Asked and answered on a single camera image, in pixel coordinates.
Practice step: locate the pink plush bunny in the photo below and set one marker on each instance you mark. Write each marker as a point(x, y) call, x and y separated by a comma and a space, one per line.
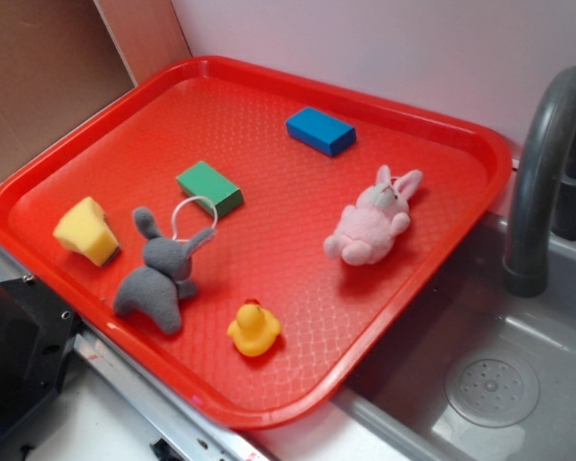
point(367, 230)

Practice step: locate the yellow rubber duck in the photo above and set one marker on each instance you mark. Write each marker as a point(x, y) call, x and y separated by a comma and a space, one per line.
point(254, 329)

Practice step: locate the red plastic tray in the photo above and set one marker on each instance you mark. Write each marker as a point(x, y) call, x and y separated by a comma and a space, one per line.
point(232, 116)

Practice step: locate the green wooden block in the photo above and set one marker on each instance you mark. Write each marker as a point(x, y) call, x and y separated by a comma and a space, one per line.
point(217, 195)

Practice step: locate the blue wooden block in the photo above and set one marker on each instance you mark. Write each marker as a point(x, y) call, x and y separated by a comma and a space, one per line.
point(321, 131)

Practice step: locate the grey plush bunny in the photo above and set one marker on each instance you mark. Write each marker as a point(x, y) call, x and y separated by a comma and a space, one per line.
point(164, 280)

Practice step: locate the yellow sponge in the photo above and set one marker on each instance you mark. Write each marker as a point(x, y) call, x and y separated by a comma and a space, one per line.
point(83, 230)

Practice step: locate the grey toy sink basin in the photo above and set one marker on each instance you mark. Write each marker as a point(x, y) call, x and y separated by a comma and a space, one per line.
point(397, 390)

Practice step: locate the sink drain cover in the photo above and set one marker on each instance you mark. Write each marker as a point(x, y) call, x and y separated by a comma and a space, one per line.
point(492, 388)

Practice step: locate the grey toy faucet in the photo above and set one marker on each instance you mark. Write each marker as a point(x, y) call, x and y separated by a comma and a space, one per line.
point(544, 198)

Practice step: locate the brown cardboard panel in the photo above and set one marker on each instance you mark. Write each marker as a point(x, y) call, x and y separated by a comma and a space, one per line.
point(63, 61)

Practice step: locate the silver metal rail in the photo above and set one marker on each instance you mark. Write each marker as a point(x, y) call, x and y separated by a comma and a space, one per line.
point(189, 433)

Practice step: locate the black metal bracket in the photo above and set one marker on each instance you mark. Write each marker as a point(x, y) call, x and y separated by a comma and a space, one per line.
point(37, 329)

